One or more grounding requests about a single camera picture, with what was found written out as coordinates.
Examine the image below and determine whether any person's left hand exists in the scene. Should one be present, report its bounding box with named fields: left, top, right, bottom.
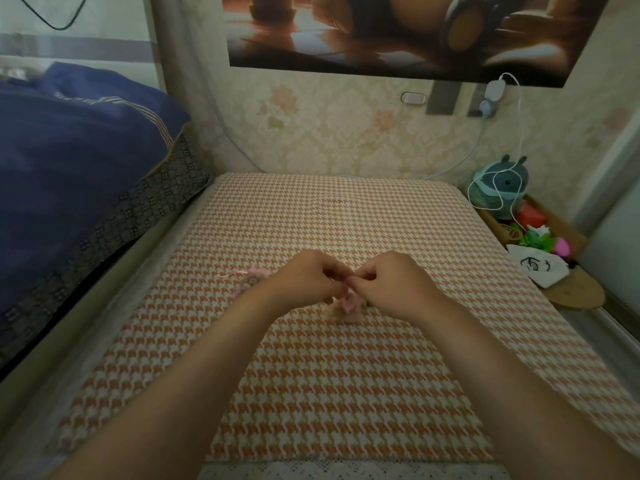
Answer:
left=267, top=250, right=354, bottom=315

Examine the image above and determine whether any person's right hand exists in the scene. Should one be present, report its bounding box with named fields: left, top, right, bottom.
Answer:
left=346, top=251, right=446, bottom=321

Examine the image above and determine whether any pink fuzzy flower charm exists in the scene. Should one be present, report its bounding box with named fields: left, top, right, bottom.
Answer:
left=327, top=275, right=369, bottom=324

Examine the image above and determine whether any person's right forearm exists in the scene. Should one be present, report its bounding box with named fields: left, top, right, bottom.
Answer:
left=415, top=291, right=640, bottom=480

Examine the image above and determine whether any person's left forearm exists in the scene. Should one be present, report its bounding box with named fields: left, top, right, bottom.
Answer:
left=47, top=284, right=287, bottom=480

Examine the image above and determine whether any orange white houndstooth tablecloth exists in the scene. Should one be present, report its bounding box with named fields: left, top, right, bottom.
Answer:
left=47, top=172, right=640, bottom=465

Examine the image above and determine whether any white pouch with black print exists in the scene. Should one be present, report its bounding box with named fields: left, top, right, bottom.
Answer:
left=507, top=243, right=571, bottom=289

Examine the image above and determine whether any red box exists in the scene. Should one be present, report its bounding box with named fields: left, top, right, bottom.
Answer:
left=515, top=204, right=546, bottom=231

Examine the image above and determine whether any green artificial plant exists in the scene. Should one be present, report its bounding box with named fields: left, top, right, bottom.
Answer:
left=520, top=226, right=559, bottom=253

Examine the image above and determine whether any wooden storage box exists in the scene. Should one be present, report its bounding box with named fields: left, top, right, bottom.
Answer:
left=475, top=192, right=589, bottom=259

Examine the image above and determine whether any dark patterned bed sheet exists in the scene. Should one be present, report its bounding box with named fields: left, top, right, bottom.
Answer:
left=0, top=132, right=214, bottom=371

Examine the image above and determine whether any round wooden disc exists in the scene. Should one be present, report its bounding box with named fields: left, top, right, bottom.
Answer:
left=542, top=267, right=606, bottom=311

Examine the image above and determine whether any blue duvet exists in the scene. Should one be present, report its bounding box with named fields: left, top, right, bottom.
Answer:
left=0, top=62, right=192, bottom=315

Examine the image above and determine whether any pink flower charm with string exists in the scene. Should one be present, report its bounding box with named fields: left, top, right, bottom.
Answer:
left=220, top=267, right=272, bottom=300

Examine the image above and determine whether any white charging cable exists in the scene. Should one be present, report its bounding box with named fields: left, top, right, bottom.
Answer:
left=466, top=72, right=532, bottom=221

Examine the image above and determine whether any beige bed frame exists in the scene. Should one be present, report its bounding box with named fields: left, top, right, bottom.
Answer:
left=0, top=187, right=221, bottom=438

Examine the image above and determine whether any brown wall poster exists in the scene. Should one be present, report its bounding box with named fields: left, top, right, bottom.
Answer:
left=221, top=0, right=614, bottom=89

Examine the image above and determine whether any black cable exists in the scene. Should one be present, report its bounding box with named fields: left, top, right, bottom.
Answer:
left=14, top=0, right=89, bottom=32

